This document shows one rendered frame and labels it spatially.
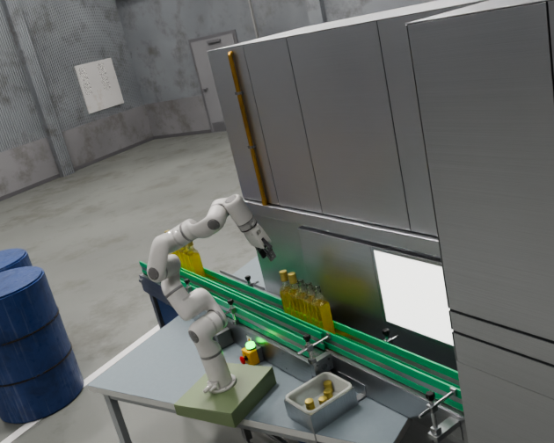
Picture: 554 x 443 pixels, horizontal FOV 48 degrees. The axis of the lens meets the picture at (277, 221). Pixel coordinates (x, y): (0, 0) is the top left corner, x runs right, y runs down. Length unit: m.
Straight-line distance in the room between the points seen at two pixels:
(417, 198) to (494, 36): 0.93
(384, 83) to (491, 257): 0.83
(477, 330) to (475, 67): 0.67
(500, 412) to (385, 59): 1.12
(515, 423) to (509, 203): 0.61
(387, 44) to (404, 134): 0.30
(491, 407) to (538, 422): 0.14
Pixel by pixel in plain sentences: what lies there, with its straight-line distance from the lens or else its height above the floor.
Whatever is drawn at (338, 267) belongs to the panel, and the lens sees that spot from 2.64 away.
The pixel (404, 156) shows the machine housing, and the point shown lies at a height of 1.68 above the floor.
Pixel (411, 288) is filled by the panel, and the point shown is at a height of 1.18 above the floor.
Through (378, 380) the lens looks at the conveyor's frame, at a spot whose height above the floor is 0.86.
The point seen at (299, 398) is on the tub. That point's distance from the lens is 2.54.
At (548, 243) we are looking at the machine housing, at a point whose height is 1.64.
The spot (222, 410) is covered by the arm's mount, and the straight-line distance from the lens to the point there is 2.58.
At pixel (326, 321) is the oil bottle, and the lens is 2.64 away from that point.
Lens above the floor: 2.21
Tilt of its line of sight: 18 degrees down
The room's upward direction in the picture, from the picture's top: 13 degrees counter-clockwise
